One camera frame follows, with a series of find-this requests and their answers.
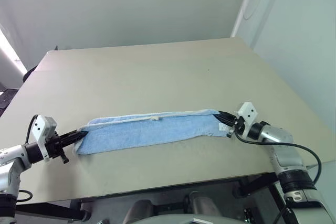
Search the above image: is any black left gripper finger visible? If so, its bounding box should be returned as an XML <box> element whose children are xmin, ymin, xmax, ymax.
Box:
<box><xmin>62</xmin><ymin>131</ymin><xmax>89</xmax><ymax>147</ymax></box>
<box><xmin>59</xmin><ymin>129</ymin><xmax>86</xmax><ymax>141</ymax></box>

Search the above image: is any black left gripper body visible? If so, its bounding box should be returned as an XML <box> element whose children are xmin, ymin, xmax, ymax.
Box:
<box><xmin>44</xmin><ymin>135</ymin><xmax>70</xmax><ymax>165</ymax></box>

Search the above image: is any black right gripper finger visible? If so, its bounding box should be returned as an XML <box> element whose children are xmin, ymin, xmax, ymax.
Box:
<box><xmin>218</xmin><ymin>110</ymin><xmax>238</xmax><ymax>121</ymax></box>
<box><xmin>213</xmin><ymin>113</ymin><xmax>235</xmax><ymax>128</ymax></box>

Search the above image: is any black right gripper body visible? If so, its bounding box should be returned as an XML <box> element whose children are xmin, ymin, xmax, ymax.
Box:
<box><xmin>226</xmin><ymin>118</ymin><xmax>246</xmax><ymax>140</ymax></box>

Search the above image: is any light blue towel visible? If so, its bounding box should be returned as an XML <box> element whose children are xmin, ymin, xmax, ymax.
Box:
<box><xmin>75</xmin><ymin>108</ymin><xmax>232</xmax><ymax>156</ymax></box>

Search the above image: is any dark desk with keyboard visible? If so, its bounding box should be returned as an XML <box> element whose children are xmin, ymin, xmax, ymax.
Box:
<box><xmin>0</xmin><ymin>87</ymin><xmax>19</xmax><ymax>118</ymax></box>

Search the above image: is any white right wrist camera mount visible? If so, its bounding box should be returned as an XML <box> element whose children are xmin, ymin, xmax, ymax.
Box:
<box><xmin>236</xmin><ymin>101</ymin><xmax>259</xmax><ymax>139</ymax></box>

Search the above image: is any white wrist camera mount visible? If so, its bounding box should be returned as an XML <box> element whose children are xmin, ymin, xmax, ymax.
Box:
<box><xmin>236</xmin><ymin>101</ymin><xmax>259</xmax><ymax>139</ymax></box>
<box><xmin>31</xmin><ymin>114</ymin><xmax>57</xmax><ymax>163</ymax></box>

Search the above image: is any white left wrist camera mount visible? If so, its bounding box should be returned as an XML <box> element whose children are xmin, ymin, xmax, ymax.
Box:
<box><xmin>31</xmin><ymin>114</ymin><xmax>57</xmax><ymax>163</ymax></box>

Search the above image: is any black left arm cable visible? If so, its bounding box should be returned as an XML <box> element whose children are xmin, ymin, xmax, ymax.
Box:
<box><xmin>25</xmin><ymin>114</ymin><xmax>39</xmax><ymax>144</ymax></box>
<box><xmin>15</xmin><ymin>189</ymin><xmax>34</xmax><ymax>203</ymax></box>

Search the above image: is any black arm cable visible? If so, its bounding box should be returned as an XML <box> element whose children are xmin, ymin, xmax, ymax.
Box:
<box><xmin>234</xmin><ymin>129</ymin><xmax>323</xmax><ymax>184</ymax></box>
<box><xmin>25</xmin><ymin>114</ymin><xmax>39</xmax><ymax>144</ymax></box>
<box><xmin>15</xmin><ymin>189</ymin><xmax>34</xmax><ymax>203</ymax></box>

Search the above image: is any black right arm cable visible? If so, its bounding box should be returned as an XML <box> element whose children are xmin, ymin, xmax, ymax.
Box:
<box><xmin>234</xmin><ymin>129</ymin><xmax>323</xmax><ymax>184</ymax></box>

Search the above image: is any black table frame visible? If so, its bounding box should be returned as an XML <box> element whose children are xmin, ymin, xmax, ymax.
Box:
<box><xmin>15</xmin><ymin>173</ymin><xmax>283</xmax><ymax>222</ymax></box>

